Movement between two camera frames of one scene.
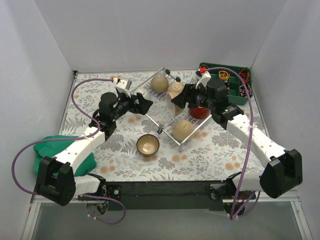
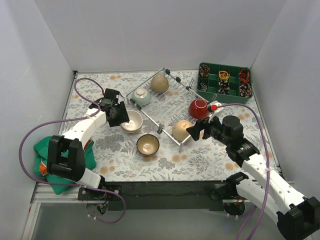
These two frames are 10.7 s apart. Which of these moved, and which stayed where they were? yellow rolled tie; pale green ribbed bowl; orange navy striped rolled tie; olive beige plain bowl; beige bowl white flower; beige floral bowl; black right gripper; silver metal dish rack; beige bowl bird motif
Moved: black right gripper; beige floral bowl; beige bowl white flower
Stayed: yellow rolled tie; orange navy striped rolled tie; olive beige plain bowl; beige bowl bird motif; silver metal dish rack; pale green ribbed bowl
